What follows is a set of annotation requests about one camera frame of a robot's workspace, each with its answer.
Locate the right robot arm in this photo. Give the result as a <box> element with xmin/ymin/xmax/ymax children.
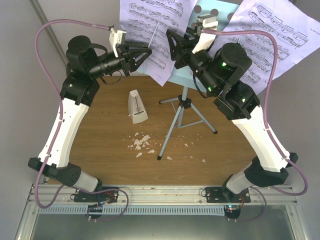
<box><xmin>166</xmin><ymin>29</ymin><xmax>298</xmax><ymax>203</ymax></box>

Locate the white metronome body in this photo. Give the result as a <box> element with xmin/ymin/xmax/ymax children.
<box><xmin>128</xmin><ymin>89</ymin><xmax>148</xmax><ymax>124</ymax></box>

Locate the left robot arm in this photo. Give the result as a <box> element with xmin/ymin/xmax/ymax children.
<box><xmin>28</xmin><ymin>35</ymin><xmax>152</xmax><ymax>202</ymax></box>

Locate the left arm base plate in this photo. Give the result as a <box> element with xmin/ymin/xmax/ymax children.
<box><xmin>70</xmin><ymin>186</ymin><xmax>119</xmax><ymax>204</ymax></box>

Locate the aluminium front rail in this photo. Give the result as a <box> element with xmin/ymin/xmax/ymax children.
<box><xmin>28</xmin><ymin>184</ymin><xmax>298</xmax><ymax>206</ymax></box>

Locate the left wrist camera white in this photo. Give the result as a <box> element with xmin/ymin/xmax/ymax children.
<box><xmin>109</xmin><ymin>24</ymin><xmax>127</xmax><ymax>58</ymax></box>

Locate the sheet music paper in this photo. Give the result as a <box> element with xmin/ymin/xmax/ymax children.
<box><xmin>119</xmin><ymin>0</ymin><xmax>197</xmax><ymax>86</ymax></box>
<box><xmin>212</xmin><ymin>0</ymin><xmax>320</xmax><ymax>95</ymax></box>

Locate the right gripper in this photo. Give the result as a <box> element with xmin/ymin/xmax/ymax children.
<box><xmin>166</xmin><ymin>25</ymin><xmax>221</xmax><ymax>95</ymax></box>

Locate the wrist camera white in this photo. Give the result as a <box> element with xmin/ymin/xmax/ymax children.
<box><xmin>109</xmin><ymin>24</ymin><xmax>127</xmax><ymax>58</ymax></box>
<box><xmin>191</xmin><ymin>13</ymin><xmax>219</xmax><ymax>55</ymax></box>

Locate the slotted cable duct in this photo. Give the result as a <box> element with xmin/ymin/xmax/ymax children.
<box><xmin>38</xmin><ymin>204</ymin><xmax>225</xmax><ymax>216</ymax></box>

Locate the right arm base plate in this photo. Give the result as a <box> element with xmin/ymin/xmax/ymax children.
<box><xmin>204</xmin><ymin>186</ymin><xmax>251</xmax><ymax>204</ymax></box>

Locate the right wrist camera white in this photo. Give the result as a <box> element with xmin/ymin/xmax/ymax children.
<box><xmin>191</xmin><ymin>13</ymin><xmax>219</xmax><ymax>55</ymax></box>

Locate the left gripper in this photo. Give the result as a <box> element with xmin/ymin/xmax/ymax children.
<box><xmin>89</xmin><ymin>41</ymin><xmax>153</xmax><ymax>79</ymax></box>

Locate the white debris pile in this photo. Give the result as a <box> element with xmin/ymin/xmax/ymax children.
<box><xmin>127</xmin><ymin>132</ymin><xmax>151</xmax><ymax>151</ymax></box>

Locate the left aluminium frame post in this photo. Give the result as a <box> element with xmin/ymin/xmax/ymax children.
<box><xmin>29</xmin><ymin>0</ymin><xmax>55</xmax><ymax>40</ymax></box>

